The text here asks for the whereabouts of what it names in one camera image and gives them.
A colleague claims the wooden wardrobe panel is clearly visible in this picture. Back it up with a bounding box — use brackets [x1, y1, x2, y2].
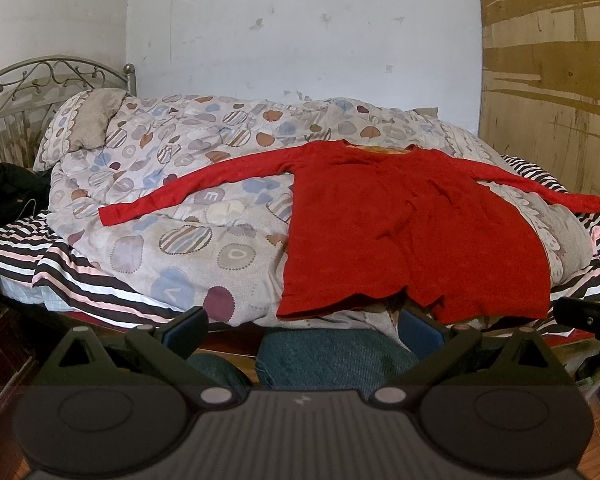
[479, 0, 600, 196]

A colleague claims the patterned pillow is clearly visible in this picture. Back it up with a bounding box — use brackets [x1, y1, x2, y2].
[33, 88, 129, 172]

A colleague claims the black clothes pile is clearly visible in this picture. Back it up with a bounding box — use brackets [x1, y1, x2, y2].
[0, 162, 50, 228]

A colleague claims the blue jeans leg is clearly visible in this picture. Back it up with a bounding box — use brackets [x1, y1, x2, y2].
[187, 327, 422, 394]

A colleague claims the patterned beige quilt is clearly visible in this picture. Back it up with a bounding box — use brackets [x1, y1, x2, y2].
[47, 95, 594, 327]

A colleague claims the metal bed headboard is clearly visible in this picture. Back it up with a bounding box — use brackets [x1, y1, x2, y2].
[0, 54, 136, 168]

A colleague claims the red long-sleeve shirt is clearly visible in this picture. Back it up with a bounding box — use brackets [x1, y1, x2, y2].
[99, 141, 600, 323]

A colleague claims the striped bed sheet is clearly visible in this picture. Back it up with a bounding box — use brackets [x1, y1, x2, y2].
[0, 154, 600, 336]

